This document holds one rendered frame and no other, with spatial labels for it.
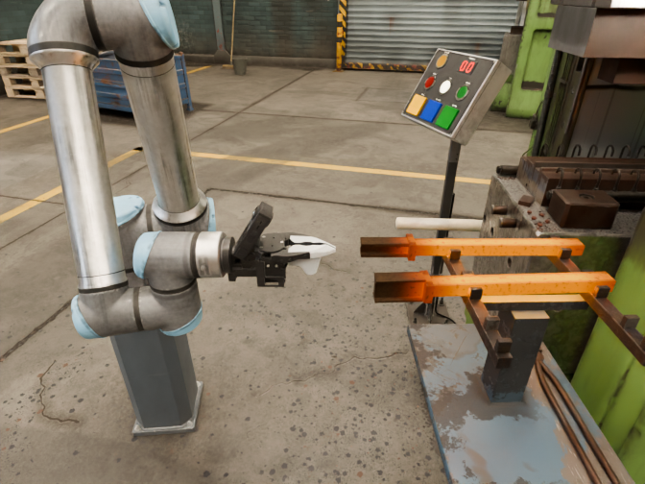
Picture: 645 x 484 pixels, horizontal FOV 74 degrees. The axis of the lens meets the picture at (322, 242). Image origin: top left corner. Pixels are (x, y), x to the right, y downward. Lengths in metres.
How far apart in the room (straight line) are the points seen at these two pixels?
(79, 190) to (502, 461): 0.89
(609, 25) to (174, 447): 1.74
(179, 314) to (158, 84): 0.48
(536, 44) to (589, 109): 4.57
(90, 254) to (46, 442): 1.15
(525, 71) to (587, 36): 4.91
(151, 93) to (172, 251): 0.36
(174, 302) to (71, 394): 1.24
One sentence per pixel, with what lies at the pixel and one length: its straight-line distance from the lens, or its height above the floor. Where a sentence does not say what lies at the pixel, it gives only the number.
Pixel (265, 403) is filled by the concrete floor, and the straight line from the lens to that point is 1.81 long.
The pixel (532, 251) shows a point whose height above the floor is 0.97.
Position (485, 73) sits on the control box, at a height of 1.16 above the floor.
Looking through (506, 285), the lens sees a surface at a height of 0.98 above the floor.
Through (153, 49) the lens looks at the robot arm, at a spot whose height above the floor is 1.30.
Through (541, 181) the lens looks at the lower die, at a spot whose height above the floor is 0.97.
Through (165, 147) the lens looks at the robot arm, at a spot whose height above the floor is 1.08.
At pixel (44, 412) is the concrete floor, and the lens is 2.07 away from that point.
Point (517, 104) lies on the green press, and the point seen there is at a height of 0.17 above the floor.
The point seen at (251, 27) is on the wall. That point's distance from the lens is 9.90.
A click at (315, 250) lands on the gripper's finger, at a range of 0.80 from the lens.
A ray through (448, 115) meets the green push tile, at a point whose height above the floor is 1.02.
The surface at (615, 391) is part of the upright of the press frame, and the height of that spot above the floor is 0.59.
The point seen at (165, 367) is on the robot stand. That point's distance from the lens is 1.56.
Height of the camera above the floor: 1.40
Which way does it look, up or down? 30 degrees down
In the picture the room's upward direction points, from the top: straight up
